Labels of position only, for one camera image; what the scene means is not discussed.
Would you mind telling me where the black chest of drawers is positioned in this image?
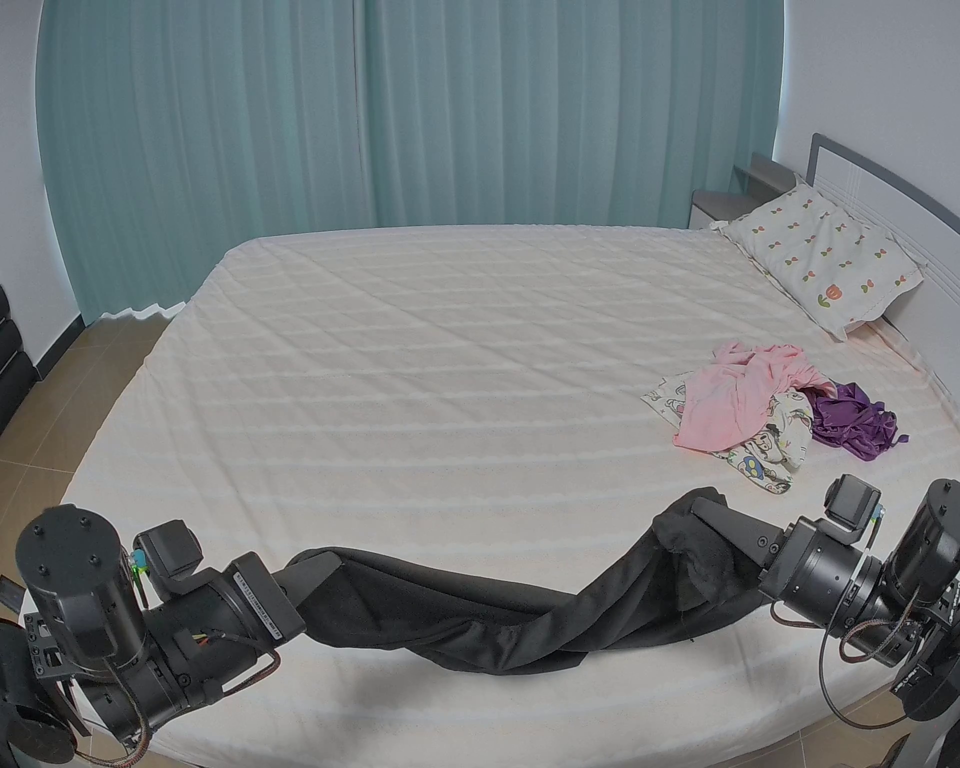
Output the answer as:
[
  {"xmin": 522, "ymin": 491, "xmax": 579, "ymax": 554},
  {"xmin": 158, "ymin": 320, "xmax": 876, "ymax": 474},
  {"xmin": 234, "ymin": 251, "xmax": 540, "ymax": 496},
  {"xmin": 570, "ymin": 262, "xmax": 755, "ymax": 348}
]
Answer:
[{"xmin": 0, "ymin": 284, "xmax": 40, "ymax": 438}]

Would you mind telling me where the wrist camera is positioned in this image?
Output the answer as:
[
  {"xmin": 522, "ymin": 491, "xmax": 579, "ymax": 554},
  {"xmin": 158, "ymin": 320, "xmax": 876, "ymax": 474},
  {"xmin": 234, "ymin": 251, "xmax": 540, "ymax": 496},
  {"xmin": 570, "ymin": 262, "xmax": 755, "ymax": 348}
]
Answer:
[
  {"xmin": 824, "ymin": 473, "xmax": 883, "ymax": 546},
  {"xmin": 132, "ymin": 518, "xmax": 206, "ymax": 603}
]

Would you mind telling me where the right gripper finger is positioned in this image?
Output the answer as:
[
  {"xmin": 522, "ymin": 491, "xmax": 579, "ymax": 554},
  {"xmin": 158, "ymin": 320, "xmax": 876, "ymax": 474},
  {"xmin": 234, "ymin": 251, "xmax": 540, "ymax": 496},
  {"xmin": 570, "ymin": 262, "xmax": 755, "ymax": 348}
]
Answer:
[{"xmin": 690, "ymin": 496, "xmax": 790, "ymax": 572}]

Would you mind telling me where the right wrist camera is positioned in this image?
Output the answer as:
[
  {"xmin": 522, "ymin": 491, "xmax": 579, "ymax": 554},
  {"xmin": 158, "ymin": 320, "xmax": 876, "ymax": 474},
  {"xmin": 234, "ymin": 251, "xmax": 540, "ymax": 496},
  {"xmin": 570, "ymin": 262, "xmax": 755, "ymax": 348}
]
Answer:
[{"xmin": 824, "ymin": 473, "xmax": 883, "ymax": 546}]

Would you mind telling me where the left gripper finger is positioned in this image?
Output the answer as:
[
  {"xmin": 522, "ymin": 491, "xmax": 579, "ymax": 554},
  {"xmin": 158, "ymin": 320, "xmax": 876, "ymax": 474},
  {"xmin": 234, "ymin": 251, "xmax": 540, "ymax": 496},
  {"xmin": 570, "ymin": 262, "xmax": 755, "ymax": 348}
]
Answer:
[{"xmin": 271, "ymin": 548, "xmax": 347, "ymax": 606}]

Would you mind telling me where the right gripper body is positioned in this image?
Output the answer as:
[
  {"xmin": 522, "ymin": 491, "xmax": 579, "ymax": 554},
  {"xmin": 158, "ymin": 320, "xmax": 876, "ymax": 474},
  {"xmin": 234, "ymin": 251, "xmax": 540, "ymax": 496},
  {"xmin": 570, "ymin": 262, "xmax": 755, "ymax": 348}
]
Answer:
[{"xmin": 757, "ymin": 516, "xmax": 884, "ymax": 625}]

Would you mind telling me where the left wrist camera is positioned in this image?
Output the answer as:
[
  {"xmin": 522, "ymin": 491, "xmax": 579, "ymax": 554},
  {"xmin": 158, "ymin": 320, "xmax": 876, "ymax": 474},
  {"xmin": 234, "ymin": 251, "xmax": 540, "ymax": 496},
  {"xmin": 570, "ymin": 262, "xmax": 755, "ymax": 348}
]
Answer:
[{"xmin": 132, "ymin": 518, "xmax": 206, "ymax": 603}]

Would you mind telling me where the grey white bedside table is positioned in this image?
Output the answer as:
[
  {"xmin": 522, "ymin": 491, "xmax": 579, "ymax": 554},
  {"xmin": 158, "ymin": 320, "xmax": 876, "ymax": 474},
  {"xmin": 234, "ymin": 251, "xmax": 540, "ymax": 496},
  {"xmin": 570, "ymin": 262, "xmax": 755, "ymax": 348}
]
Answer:
[{"xmin": 689, "ymin": 152, "xmax": 799, "ymax": 231}]

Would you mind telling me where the white printed garment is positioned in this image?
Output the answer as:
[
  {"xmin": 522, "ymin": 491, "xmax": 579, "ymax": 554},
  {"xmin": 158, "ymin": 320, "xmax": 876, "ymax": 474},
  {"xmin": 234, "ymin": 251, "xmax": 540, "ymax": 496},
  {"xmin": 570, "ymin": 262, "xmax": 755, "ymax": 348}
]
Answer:
[{"xmin": 641, "ymin": 370, "xmax": 816, "ymax": 496}]

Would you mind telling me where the blue-green curtain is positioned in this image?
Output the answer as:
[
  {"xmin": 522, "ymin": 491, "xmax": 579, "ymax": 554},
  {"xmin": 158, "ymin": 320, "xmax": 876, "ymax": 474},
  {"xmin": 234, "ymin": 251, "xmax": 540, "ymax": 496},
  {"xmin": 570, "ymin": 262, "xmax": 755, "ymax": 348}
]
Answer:
[
  {"xmin": 36, "ymin": 0, "xmax": 376, "ymax": 325},
  {"xmin": 363, "ymin": 0, "xmax": 786, "ymax": 229}
]

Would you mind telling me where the bed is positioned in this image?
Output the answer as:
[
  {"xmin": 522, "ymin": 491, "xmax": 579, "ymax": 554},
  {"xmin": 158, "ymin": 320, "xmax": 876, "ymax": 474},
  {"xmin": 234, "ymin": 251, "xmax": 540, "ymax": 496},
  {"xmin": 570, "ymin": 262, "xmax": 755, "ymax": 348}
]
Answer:
[{"xmin": 69, "ymin": 133, "xmax": 960, "ymax": 768}]

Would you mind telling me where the purple garment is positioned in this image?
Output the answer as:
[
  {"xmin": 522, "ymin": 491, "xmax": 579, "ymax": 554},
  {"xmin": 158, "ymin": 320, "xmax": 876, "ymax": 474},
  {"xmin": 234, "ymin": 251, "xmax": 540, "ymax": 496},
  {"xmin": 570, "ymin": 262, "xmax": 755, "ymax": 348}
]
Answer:
[{"xmin": 811, "ymin": 381, "xmax": 911, "ymax": 463}]

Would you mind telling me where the black cable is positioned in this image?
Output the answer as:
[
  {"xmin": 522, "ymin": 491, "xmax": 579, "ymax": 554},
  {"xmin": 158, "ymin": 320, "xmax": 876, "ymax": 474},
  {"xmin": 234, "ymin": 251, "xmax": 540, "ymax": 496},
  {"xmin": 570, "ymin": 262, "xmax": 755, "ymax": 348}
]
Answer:
[
  {"xmin": 817, "ymin": 621, "xmax": 912, "ymax": 730},
  {"xmin": 216, "ymin": 648, "xmax": 284, "ymax": 690}
]

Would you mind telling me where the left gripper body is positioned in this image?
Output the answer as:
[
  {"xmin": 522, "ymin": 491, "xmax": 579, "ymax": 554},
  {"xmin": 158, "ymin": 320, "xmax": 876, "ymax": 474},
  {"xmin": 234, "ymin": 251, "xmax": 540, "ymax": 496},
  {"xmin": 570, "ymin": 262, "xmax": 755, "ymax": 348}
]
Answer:
[{"xmin": 142, "ymin": 551, "xmax": 307, "ymax": 681}]

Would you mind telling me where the pink garment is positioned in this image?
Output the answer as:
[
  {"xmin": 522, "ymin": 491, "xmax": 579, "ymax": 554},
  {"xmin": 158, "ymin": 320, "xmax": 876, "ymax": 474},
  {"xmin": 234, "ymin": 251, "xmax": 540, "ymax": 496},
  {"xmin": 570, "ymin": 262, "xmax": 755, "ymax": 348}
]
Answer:
[{"xmin": 672, "ymin": 341, "xmax": 835, "ymax": 453}]

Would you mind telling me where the black garment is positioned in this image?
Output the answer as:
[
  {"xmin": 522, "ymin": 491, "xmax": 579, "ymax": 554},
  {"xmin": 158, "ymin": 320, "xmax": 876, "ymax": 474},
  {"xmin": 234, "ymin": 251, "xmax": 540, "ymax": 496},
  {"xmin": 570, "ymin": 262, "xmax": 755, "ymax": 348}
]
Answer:
[{"xmin": 286, "ymin": 486, "xmax": 768, "ymax": 678}]

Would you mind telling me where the white printed pillow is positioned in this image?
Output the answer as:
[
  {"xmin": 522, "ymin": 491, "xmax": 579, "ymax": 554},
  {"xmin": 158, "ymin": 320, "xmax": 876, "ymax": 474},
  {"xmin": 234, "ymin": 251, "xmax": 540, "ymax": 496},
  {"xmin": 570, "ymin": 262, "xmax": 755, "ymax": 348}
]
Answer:
[{"xmin": 720, "ymin": 183, "xmax": 926, "ymax": 343}]

